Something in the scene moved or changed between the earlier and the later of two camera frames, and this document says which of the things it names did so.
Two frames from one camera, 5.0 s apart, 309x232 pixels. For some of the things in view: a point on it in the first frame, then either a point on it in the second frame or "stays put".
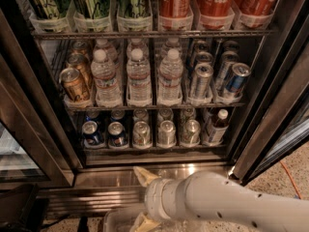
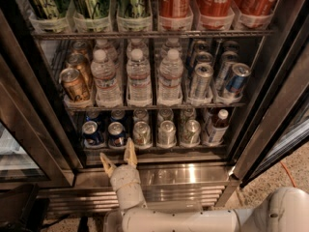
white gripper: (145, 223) to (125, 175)
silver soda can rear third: (140, 114) stays put
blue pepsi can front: (117, 135) stays put
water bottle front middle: (139, 89) stays put
